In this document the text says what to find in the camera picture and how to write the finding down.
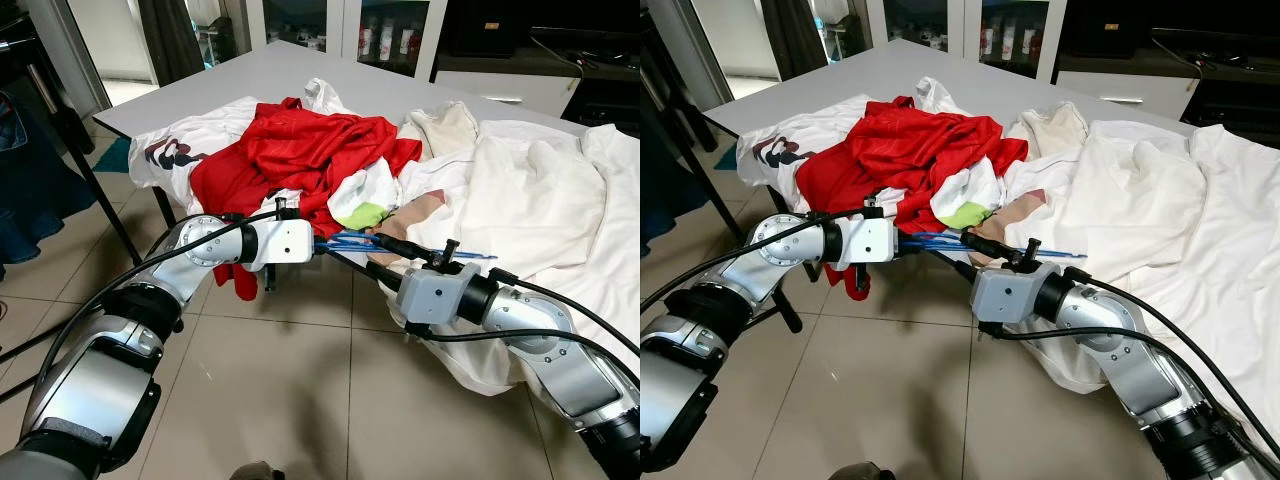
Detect red polo shirt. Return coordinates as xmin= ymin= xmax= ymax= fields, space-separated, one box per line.
xmin=845 ymin=97 xmax=1031 ymax=236
xmin=237 ymin=97 xmax=423 ymax=239

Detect beige pink printed garment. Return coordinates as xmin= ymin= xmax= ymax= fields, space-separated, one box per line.
xmin=985 ymin=193 xmax=1076 ymax=266
xmin=372 ymin=193 xmax=471 ymax=269

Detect white glass door cabinet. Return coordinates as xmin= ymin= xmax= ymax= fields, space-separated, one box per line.
xmin=245 ymin=0 xmax=451 ymax=79
xmin=865 ymin=0 xmax=1066 ymax=79

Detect teal floor mat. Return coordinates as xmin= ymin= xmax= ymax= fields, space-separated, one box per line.
xmin=95 ymin=137 xmax=131 ymax=173

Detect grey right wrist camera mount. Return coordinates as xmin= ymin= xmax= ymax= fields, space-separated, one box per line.
xmin=397 ymin=263 xmax=471 ymax=331
xmin=970 ymin=263 xmax=1046 ymax=331

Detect blue denim jeans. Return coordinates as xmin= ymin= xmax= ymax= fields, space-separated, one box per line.
xmin=640 ymin=100 xmax=706 ymax=246
xmin=0 ymin=90 xmax=96 ymax=266

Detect grey curtain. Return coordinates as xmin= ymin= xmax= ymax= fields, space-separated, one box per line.
xmin=760 ymin=0 xmax=831 ymax=81
xmin=135 ymin=0 xmax=206 ymax=86

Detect large white garment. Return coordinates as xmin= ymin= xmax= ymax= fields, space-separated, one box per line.
xmin=385 ymin=120 xmax=641 ymax=396
xmin=1000 ymin=120 xmax=1280 ymax=396

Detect white table black legs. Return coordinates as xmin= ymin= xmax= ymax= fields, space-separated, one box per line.
xmin=92 ymin=40 xmax=601 ymax=231
xmin=703 ymin=40 xmax=1201 ymax=231

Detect cream crumpled garment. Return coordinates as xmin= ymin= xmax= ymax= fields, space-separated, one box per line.
xmin=1005 ymin=100 xmax=1091 ymax=161
xmin=398 ymin=100 xmax=481 ymax=166

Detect wide white drawer front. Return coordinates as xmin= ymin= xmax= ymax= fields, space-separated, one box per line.
xmin=435 ymin=70 xmax=583 ymax=116
xmin=1055 ymin=70 xmax=1201 ymax=119

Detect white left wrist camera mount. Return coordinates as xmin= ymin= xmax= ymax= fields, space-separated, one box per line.
xmin=838 ymin=213 xmax=899 ymax=269
xmin=240 ymin=215 xmax=316 ymax=271

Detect white shirt green patch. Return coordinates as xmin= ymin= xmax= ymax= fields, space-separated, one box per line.
xmin=270 ymin=78 xmax=403 ymax=236
xmin=900 ymin=75 xmax=1006 ymax=233

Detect black speaker box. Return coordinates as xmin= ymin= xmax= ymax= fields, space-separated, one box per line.
xmin=445 ymin=0 xmax=536 ymax=58
xmin=1062 ymin=0 xmax=1151 ymax=58

